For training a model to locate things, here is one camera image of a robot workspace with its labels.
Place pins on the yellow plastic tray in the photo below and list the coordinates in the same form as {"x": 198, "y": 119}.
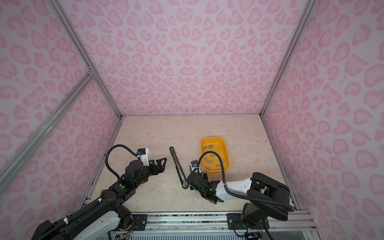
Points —
{"x": 211, "y": 163}

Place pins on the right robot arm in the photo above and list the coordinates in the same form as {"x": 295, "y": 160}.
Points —
{"x": 266, "y": 197}

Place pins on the black stapler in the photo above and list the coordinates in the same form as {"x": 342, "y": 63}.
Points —
{"x": 179, "y": 169}

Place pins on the aluminium mounting rail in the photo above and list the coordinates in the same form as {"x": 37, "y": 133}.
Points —
{"x": 199, "y": 226}

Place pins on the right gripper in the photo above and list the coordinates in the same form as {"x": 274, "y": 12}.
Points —
{"x": 191, "y": 187}

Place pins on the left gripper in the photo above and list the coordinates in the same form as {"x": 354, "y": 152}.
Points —
{"x": 161, "y": 168}

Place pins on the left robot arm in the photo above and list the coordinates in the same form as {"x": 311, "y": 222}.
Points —
{"x": 107, "y": 212}

